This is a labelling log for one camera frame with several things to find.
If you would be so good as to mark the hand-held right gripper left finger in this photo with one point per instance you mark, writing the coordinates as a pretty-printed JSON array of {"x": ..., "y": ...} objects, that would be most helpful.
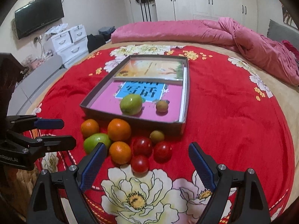
[{"x": 93, "y": 165}]

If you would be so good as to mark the white door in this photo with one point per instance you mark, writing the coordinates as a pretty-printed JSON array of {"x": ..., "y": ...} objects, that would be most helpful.
[{"x": 133, "y": 11}]

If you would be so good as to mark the pink book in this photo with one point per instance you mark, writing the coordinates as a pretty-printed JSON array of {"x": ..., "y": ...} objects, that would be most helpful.
[{"x": 172, "y": 98}]

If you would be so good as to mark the wall power outlet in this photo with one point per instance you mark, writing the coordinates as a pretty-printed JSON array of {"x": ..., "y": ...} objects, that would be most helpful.
[{"x": 37, "y": 39}]

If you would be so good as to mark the grey cardboard box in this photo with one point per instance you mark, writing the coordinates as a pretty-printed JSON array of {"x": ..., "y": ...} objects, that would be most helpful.
[{"x": 149, "y": 126}]

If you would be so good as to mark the red floral blanket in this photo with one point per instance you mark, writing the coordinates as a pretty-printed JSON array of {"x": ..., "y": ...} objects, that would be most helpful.
[{"x": 222, "y": 112}]

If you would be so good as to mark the white drawer cabinet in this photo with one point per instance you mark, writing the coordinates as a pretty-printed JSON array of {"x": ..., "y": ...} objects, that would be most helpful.
[{"x": 70, "y": 49}]

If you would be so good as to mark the green apple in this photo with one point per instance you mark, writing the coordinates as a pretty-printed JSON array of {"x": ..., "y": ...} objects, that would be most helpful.
[
  {"x": 94, "y": 141},
  {"x": 130, "y": 104}
]

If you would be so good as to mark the grey padded bench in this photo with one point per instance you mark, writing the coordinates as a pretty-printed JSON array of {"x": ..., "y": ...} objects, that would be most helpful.
[{"x": 39, "y": 74}]

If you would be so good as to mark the grey headboard cushion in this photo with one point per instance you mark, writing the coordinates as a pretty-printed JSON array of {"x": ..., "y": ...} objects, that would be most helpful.
[{"x": 280, "y": 33}]

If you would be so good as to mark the red tomato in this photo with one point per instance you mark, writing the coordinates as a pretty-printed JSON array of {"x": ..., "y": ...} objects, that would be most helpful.
[
  {"x": 142, "y": 145},
  {"x": 139, "y": 163},
  {"x": 162, "y": 151}
]

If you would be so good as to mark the white plastic bag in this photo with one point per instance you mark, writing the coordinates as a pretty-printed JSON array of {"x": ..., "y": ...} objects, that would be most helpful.
[{"x": 57, "y": 29}]

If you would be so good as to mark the pink quilt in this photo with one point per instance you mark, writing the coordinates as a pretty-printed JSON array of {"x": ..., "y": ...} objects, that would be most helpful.
[{"x": 163, "y": 31}]

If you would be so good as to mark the black wall television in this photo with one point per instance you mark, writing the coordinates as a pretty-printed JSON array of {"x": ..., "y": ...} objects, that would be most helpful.
[{"x": 38, "y": 15}]

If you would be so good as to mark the dark red cloth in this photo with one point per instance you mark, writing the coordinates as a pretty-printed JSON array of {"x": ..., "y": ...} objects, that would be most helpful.
[{"x": 290, "y": 47}]

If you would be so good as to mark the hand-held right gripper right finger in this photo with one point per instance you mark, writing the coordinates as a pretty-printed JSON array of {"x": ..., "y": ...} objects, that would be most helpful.
[{"x": 202, "y": 165}]

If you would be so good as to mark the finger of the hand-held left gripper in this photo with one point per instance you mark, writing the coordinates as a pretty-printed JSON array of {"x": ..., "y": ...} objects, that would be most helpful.
[
  {"x": 50, "y": 123},
  {"x": 60, "y": 142}
]

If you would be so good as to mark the orange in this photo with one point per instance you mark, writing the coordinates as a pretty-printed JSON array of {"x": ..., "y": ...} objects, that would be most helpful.
[
  {"x": 90, "y": 127},
  {"x": 119, "y": 129},
  {"x": 120, "y": 152}
]

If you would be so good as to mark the landscape picture book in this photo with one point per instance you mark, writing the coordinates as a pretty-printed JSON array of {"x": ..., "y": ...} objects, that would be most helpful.
[{"x": 149, "y": 68}]

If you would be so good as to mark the white wardrobe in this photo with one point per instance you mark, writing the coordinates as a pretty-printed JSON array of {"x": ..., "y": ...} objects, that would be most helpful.
[{"x": 191, "y": 2}]

